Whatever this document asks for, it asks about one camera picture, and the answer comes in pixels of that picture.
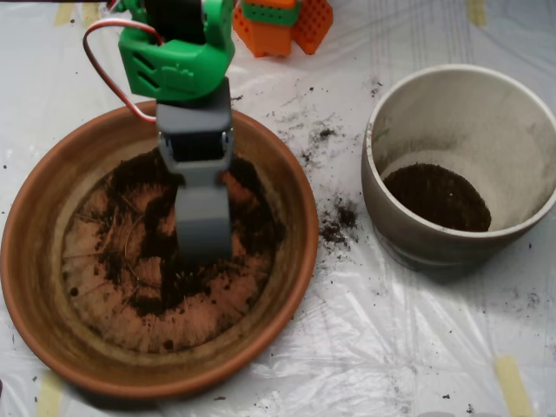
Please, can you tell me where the dark potting soil pile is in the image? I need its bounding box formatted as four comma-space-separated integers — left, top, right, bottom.
93, 147, 290, 318

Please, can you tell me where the dark potting soil layer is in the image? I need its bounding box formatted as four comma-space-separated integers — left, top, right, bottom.
382, 163, 493, 233

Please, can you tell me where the orange and green robot base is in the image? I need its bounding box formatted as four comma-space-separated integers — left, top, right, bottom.
232, 0, 334, 58

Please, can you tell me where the small spilled soil clump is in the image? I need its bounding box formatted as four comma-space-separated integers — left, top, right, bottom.
319, 199, 360, 251

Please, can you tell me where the terracotta clay saucer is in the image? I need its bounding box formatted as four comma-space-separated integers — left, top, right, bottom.
0, 98, 321, 400

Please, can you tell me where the white ceramic plant pot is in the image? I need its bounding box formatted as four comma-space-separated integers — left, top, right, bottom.
361, 63, 556, 270

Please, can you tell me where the beige masking tape strip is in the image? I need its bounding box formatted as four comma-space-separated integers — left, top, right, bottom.
467, 0, 487, 26
36, 371, 65, 417
494, 354, 535, 417
82, 3, 101, 30
54, 3, 74, 27

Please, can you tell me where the clear plastic cover sheet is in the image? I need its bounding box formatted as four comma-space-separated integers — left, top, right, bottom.
0, 0, 556, 417

